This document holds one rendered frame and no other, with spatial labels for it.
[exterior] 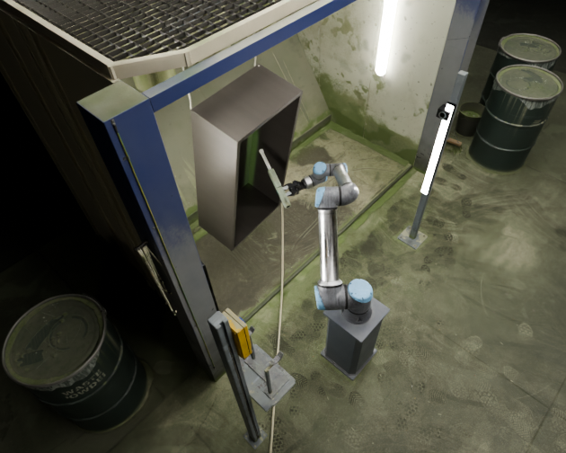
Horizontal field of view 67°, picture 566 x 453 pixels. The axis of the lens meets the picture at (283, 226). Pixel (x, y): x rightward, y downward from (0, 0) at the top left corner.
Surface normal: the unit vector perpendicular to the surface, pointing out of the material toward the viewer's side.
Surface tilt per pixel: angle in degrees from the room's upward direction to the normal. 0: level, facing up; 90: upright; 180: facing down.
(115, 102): 0
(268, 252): 0
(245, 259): 0
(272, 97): 12
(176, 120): 57
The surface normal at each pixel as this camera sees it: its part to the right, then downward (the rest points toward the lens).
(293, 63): 0.59, 0.07
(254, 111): 0.12, -0.54
